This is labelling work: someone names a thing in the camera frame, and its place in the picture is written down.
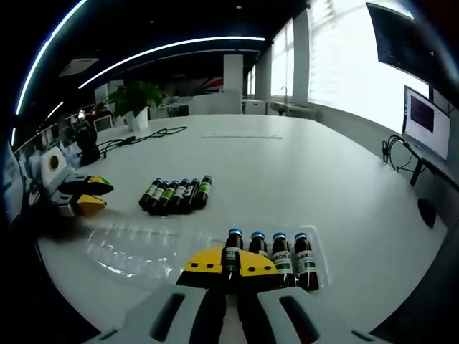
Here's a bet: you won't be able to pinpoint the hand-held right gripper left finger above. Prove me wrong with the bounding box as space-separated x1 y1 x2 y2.
84 246 227 344

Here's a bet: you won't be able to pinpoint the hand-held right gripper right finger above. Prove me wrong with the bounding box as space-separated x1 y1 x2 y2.
237 249 387 344

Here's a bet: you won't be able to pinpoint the brown glass medicine bottle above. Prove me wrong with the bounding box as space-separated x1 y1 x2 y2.
249 231 269 257
221 227 245 287
271 231 292 287
293 232 322 291

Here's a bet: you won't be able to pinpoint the clear plastic box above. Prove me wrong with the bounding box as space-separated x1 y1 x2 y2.
85 221 331 293

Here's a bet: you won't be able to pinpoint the row of medicine bottles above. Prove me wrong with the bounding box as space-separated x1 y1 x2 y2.
138 174 213 216

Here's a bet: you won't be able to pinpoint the black round device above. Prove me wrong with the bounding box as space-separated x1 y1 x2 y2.
75 123 100 166

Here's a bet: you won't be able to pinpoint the white chair back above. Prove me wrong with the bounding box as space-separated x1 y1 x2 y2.
93 117 113 133

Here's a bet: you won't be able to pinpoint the green potted plant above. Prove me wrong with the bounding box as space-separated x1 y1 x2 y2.
105 80 166 132

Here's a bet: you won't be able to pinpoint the long ceiling light strip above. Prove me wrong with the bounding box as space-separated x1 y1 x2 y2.
77 35 266 90
16 0 89 116

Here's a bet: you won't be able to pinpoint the ceiling air vent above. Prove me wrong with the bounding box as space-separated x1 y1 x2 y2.
58 57 100 77

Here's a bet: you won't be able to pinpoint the white office partition desks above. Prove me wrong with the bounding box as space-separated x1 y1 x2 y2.
159 89 245 118

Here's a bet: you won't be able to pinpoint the black oval object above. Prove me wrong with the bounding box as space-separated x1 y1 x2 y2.
417 197 438 228

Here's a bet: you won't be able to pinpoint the sink counter with faucet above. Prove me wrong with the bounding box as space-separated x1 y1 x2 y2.
269 85 321 119

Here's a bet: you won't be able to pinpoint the open laptop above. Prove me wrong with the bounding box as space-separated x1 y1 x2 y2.
400 85 452 162

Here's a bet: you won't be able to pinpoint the black table cable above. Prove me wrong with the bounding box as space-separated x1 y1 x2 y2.
96 125 188 158

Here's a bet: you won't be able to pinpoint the black stand cables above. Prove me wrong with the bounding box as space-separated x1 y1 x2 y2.
382 134 419 175

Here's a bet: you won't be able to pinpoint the black wall monitor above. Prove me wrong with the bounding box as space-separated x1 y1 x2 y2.
365 1 459 83

